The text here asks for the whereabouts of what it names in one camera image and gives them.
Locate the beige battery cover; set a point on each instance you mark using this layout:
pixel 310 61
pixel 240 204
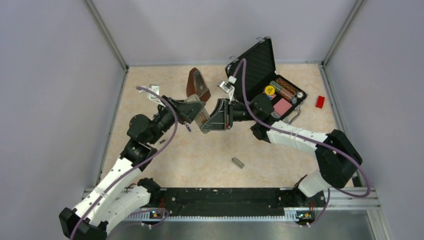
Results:
pixel 237 162

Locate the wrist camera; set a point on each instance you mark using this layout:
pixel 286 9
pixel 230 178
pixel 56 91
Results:
pixel 228 86
pixel 153 98

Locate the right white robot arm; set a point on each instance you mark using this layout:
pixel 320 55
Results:
pixel 336 157

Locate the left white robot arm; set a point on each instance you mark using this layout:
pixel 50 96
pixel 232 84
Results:
pixel 103 209

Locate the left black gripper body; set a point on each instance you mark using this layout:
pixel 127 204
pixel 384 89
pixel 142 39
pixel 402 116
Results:
pixel 183 117

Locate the aluminium frame rail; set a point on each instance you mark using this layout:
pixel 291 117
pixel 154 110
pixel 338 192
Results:
pixel 335 201

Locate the brown metronome with clear cover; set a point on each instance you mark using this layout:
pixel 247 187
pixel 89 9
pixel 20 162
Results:
pixel 196 85

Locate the black poker chip case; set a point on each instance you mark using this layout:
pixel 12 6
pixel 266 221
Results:
pixel 261 72

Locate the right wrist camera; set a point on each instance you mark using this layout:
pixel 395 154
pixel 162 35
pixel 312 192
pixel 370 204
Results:
pixel 228 86

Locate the red playing card deck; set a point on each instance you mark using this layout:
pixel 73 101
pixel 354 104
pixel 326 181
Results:
pixel 281 107

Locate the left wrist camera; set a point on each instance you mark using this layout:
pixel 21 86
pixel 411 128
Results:
pixel 153 98

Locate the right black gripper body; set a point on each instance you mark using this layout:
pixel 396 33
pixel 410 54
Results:
pixel 227 115

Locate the yellow big blind chip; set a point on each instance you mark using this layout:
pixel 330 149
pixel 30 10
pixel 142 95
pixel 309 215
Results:
pixel 269 90

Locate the red toy block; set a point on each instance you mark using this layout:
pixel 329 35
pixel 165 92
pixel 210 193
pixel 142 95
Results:
pixel 320 102

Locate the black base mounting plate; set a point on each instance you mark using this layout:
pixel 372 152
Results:
pixel 232 202

